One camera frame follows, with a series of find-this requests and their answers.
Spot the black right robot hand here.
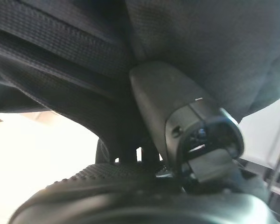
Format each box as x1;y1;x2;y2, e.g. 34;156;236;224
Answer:
8;61;280;224

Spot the black garment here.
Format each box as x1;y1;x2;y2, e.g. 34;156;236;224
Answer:
0;0;280;164

